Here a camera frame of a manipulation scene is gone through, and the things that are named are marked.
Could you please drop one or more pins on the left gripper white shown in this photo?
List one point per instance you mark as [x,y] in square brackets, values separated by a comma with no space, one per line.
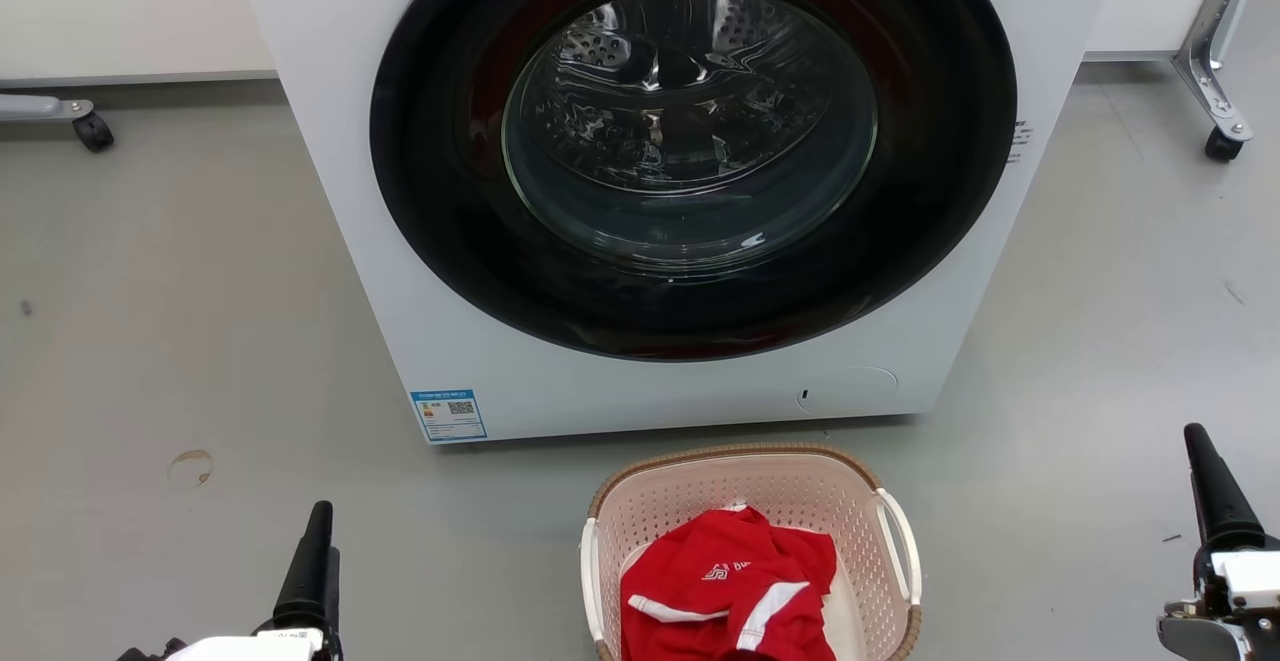
[250,647]

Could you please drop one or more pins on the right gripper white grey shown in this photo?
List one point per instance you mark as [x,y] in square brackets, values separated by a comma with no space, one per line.
[1235,601]

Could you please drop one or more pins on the beige perforated plastic laundry basket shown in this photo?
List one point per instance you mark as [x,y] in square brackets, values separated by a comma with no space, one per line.
[800,501]

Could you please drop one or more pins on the blue energy label sticker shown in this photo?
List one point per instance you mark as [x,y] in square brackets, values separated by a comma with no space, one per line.
[448,415]

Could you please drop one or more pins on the black caster wheel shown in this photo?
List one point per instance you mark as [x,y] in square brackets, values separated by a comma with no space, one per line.
[93,132]
[1223,145]

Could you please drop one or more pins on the white front-load washing machine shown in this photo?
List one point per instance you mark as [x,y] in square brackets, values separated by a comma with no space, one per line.
[330,191]

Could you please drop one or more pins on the red and white sports shirt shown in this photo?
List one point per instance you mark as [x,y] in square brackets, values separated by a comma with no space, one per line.
[720,581]

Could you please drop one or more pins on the round black washing machine door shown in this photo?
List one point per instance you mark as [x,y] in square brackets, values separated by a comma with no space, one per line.
[440,191]

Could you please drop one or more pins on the grey metal angled stand leg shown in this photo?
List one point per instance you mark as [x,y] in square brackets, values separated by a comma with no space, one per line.
[1210,41]

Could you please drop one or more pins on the grey horizontal stand leg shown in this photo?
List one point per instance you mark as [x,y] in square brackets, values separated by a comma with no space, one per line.
[35,106]

